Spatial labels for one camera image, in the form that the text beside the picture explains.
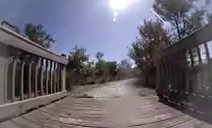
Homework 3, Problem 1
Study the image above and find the row of trees and bushes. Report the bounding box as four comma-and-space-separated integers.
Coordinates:
65, 45, 142, 90

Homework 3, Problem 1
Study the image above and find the pale dirt path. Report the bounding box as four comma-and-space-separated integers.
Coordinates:
71, 77, 157, 100

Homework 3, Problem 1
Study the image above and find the wooden plank bridge deck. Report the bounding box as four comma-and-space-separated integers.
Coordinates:
0, 91, 212, 128

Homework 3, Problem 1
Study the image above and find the tall tree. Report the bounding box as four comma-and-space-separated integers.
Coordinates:
128, 0, 212, 88

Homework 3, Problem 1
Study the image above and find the tree behind pale railing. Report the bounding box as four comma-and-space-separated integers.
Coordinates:
23, 23, 56, 50

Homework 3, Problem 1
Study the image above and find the pale wooden bridge railing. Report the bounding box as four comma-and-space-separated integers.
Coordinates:
0, 21, 70, 122

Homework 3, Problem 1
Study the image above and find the dark wooden bridge railing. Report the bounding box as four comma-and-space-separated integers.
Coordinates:
155, 20, 212, 125

